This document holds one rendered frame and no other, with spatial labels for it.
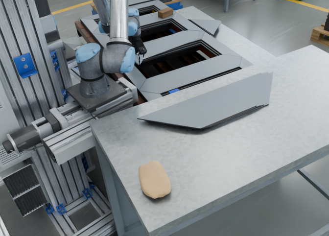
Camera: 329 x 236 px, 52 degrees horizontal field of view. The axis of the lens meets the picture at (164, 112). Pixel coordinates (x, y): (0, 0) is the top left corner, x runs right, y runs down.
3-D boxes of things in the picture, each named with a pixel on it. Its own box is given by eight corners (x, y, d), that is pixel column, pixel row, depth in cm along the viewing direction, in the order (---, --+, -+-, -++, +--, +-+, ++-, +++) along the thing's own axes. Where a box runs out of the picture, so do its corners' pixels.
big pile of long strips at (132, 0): (163, -13, 349) (163, -19, 345) (182, -2, 321) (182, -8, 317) (90, 3, 323) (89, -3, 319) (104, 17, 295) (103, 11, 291)
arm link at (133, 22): (117, 37, 190) (120, 29, 199) (137, 36, 190) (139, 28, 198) (115, 24, 185) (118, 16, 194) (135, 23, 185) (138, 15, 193)
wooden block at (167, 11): (168, 12, 281) (168, 6, 278) (173, 14, 278) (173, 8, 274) (157, 16, 275) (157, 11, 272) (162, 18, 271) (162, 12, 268)
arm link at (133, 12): (124, 13, 193) (126, 7, 199) (126, 31, 199) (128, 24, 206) (137, 12, 192) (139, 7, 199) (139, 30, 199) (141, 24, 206)
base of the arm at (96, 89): (89, 102, 157) (85, 84, 151) (75, 88, 166) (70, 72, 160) (116, 89, 164) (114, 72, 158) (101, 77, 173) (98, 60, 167)
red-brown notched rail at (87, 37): (80, 26, 288) (79, 20, 284) (168, 139, 174) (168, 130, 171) (76, 28, 287) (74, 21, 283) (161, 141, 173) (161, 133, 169)
